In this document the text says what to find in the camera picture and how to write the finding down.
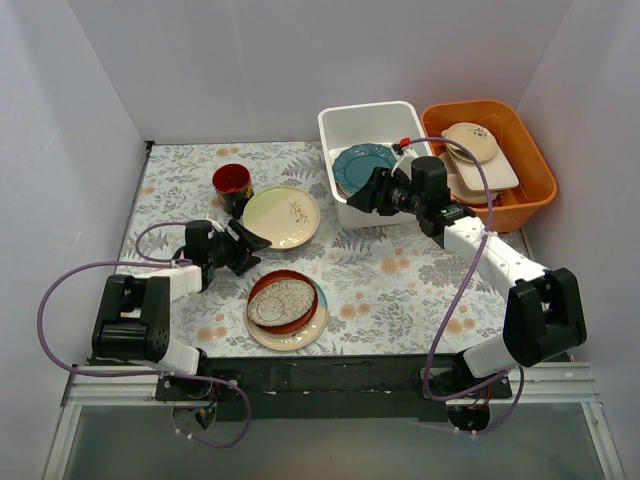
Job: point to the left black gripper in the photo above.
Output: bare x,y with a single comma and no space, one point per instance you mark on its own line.
240,248

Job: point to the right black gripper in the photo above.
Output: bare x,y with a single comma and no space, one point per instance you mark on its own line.
379,188

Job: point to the teal scalloped plate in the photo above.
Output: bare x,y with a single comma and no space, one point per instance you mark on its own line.
354,165

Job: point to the cream green leaf plate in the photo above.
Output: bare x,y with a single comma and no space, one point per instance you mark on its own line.
286,216

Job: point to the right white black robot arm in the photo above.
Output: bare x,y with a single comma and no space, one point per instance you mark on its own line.
544,315

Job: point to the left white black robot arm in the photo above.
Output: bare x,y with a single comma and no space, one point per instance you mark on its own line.
133,322

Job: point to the white plastic bin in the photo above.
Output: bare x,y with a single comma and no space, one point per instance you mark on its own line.
382,123

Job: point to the orange plastic bin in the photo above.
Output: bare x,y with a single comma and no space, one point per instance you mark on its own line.
518,176

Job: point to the floral patterned mat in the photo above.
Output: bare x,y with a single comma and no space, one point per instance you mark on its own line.
390,289

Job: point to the red black lacquer cup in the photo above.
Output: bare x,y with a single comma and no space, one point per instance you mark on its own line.
234,189

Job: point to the speckled white plate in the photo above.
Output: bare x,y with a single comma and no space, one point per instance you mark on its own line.
282,302

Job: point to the red brown bowl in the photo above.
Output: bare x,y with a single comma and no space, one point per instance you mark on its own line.
282,275

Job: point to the cream plate with blue rim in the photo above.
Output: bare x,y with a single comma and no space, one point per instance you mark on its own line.
303,337

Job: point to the rectangular cream dish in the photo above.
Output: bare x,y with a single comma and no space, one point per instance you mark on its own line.
498,172

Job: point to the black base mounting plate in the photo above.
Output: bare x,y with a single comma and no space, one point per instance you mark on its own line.
287,391

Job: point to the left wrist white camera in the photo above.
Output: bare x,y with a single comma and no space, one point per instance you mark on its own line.
217,227

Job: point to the wrist white camera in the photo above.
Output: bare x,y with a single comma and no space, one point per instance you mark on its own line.
403,150
217,227

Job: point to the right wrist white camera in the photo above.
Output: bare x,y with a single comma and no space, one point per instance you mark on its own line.
403,150

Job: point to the aluminium rail frame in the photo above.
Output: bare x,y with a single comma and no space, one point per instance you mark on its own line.
547,423

